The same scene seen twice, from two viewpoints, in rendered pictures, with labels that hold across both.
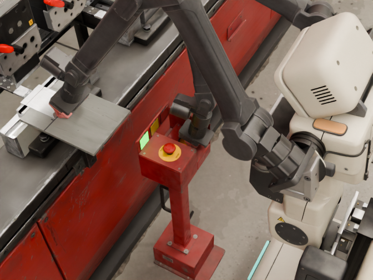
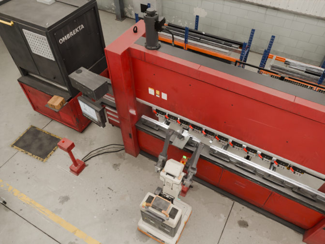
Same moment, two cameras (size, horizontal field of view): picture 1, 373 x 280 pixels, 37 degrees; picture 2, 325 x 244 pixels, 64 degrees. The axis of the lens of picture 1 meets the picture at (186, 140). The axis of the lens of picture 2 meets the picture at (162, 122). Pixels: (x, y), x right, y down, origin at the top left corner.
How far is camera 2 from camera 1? 292 cm
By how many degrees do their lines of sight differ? 53
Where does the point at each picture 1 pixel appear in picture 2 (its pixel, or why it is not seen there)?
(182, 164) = not seen: hidden behind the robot
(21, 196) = not seen: hidden behind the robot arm
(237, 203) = (199, 201)
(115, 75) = not seen: hidden behind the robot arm
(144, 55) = (206, 153)
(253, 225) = (192, 204)
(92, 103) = (184, 142)
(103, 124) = (178, 144)
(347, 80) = (167, 167)
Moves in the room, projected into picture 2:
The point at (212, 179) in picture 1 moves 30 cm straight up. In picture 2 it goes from (206, 194) to (208, 186)
